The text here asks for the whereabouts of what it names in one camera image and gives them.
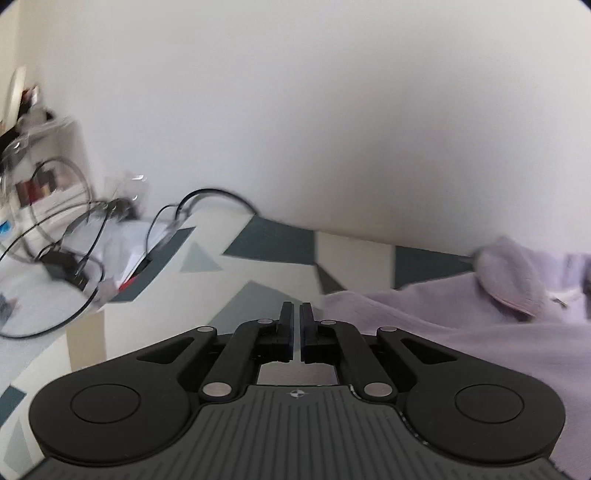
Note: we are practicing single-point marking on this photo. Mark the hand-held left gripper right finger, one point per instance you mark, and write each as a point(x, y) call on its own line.
point(306, 332)

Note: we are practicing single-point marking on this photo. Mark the black power adapter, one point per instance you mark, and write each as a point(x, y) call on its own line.
point(64, 267)

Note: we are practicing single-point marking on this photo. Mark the white shelf unit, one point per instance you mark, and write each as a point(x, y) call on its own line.
point(60, 152)

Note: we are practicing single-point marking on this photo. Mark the white paper pile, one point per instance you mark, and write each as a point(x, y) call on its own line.
point(129, 244)

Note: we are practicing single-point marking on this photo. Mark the lilac ribbed garment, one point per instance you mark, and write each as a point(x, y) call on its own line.
point(461, 332)

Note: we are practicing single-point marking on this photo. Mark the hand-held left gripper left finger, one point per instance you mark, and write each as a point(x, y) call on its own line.
point(287, 332)

